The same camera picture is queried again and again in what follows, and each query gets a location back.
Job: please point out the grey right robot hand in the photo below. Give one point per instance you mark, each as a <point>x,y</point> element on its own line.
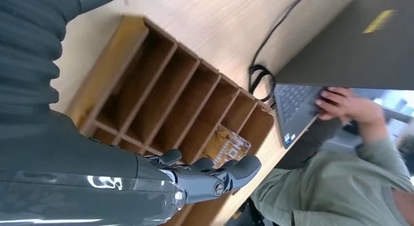
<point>71,182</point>

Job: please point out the person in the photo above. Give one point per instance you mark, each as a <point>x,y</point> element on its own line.
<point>326,192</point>

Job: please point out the grey laptop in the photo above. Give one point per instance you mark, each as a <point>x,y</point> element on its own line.
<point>349,53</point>

